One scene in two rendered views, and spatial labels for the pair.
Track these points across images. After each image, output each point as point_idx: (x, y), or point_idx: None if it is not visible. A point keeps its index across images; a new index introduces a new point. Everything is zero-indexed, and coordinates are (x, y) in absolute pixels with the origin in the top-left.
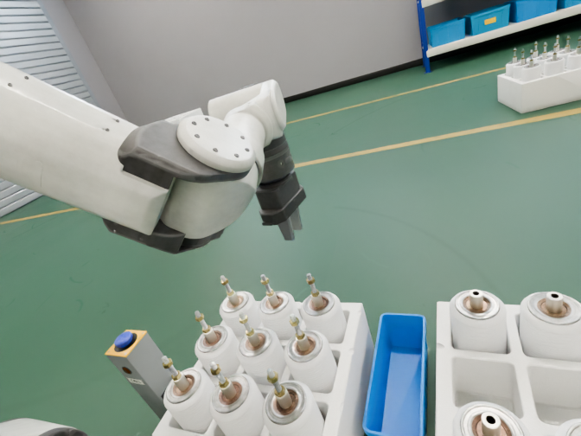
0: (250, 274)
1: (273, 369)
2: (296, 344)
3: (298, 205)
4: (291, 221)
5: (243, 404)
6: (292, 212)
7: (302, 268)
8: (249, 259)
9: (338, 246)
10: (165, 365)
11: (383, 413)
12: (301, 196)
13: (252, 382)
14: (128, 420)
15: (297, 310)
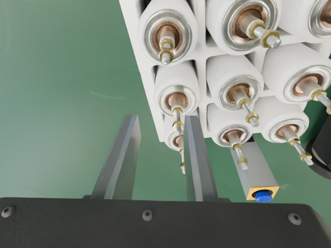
0: (102, 145)
1: (248, 61)
2: (245, 37)
3: (117, 203)
4: (135, 158)
5: (324, 64)
6: (211, 206)
7: (71, 108)
8: (87, 154)
9: (17, 84)
10: (311, 157)
11: None
12: (38, 240)
13: (294, 69)
14: None
15: (165, 72)
